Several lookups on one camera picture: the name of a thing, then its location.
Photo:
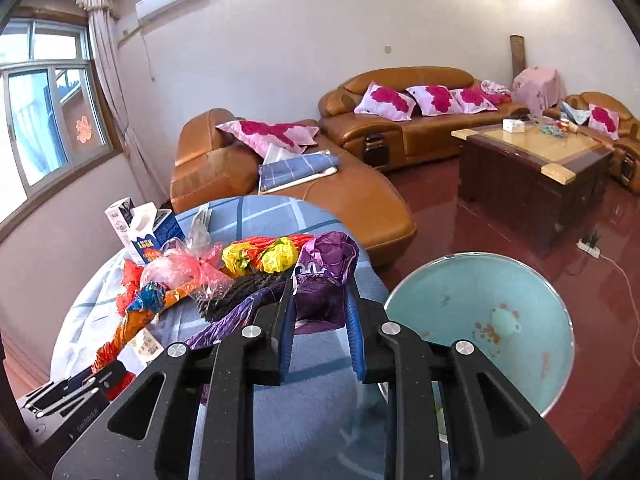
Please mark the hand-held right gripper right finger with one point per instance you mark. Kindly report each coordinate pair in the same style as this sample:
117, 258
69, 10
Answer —
356, 345

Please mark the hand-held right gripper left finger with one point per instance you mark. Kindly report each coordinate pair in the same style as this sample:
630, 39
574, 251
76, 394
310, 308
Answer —
286, 345

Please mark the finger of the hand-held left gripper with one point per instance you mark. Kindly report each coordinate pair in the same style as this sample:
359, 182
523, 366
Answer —
90, 382

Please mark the yellow red snack wrapper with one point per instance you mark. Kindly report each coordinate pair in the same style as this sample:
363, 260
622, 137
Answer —
277, 260

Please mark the purple foil wrapper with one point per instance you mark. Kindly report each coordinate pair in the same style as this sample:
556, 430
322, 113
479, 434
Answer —
325, 260

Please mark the pink plastic bag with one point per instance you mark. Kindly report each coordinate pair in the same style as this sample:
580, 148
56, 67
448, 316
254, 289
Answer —
195, 270

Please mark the light blue enamel basin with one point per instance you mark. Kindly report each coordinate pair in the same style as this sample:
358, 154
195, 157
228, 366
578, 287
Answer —
475, 300

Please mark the white printed paper slip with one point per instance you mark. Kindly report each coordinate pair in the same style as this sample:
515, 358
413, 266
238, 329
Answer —
145, 347

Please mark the clear plastic wrapper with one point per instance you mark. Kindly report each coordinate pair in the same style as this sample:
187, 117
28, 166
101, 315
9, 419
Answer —
200, 230

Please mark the orange leather chaise sofa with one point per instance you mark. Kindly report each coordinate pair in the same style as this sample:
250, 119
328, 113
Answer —
350, 200

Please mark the blue white milk carton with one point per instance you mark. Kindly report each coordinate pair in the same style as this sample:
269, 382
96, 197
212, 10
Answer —
150, 240

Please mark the folded blue plaid cloth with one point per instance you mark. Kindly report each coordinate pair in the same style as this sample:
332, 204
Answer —
295, 170

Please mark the white folded cloth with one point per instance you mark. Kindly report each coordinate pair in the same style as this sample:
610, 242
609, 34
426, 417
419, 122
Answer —
276, 154

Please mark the pink floral pillow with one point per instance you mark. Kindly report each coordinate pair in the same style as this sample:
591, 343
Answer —
604, 121
270, 132
472, 99
385, 102
435, 99

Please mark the orange leather three-seat sofa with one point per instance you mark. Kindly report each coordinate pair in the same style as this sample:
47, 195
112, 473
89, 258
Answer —
430, 135

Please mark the dark wooden coffee table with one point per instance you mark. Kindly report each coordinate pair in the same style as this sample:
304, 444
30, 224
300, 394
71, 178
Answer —
525, 185

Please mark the white power strip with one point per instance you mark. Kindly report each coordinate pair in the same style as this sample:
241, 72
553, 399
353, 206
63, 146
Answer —
590, 247

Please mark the sliding glass window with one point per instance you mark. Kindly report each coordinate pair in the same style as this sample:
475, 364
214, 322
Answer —
30, 125

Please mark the white tissue box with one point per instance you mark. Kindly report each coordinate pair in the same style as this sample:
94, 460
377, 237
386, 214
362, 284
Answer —
513, 126

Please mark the pink floral blanket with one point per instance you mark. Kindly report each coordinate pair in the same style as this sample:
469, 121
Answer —
495, 91

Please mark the colourful small toy pile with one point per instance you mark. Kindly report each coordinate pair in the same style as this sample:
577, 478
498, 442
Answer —
550, 130

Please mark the pink curtain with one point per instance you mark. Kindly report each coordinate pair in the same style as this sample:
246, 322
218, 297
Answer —
112, 85

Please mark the small jar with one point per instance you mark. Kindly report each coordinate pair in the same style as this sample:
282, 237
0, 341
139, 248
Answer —
565, 124

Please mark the pink cloth cover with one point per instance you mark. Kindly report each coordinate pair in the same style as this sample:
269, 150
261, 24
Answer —
537, 87

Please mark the blue white crumpled cloth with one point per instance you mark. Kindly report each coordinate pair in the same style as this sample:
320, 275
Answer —
575, 112

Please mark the rolled bamboo mat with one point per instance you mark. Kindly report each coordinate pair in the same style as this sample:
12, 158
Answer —
516, 55

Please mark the orange leather armchair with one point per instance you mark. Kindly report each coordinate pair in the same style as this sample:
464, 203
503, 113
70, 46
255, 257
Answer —
590, 100

